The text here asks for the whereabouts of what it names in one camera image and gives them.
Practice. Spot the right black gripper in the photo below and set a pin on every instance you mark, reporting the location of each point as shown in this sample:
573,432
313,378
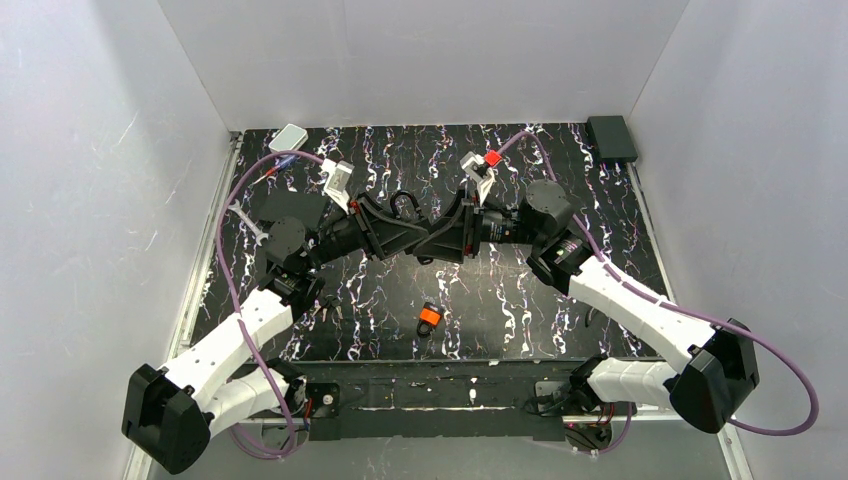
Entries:
469,226

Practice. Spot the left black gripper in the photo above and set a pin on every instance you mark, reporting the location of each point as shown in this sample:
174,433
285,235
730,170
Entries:
367,225

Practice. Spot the orange padlock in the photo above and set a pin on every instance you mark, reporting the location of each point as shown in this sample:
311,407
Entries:
429,319

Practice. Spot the bunch of black keys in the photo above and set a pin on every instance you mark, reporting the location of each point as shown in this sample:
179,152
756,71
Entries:
329,306

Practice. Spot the black padlock with keys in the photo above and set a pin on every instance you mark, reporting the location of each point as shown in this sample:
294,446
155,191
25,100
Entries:
405,206

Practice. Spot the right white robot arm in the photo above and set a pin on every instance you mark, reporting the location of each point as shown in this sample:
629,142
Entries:
704,372

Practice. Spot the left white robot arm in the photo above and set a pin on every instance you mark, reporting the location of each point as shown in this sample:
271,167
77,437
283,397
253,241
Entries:
172,412

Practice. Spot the black flat box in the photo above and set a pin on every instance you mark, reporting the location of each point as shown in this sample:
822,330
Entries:
309,209

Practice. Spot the blue red small screwdriver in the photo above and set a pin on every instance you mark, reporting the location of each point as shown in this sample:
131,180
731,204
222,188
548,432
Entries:
281,163

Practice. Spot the silver open-end wrench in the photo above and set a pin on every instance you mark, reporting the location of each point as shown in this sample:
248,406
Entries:
259,235

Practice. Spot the white rectangular box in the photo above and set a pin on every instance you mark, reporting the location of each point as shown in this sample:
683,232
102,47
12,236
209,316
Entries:
290,138

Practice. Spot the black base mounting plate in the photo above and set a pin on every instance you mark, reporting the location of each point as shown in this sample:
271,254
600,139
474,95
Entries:
451,399

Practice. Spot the black box in corner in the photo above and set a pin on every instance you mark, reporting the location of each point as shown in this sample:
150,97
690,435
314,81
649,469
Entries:
611,139

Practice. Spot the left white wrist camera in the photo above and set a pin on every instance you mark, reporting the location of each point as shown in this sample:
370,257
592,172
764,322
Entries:
338,175

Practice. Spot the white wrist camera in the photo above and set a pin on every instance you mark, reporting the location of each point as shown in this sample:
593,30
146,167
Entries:
338,175
481,169

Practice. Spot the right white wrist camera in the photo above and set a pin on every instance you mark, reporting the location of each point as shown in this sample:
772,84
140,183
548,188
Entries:
481,169

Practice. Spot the aluminium frame rail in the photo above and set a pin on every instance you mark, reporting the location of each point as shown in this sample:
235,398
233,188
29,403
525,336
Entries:
186,319

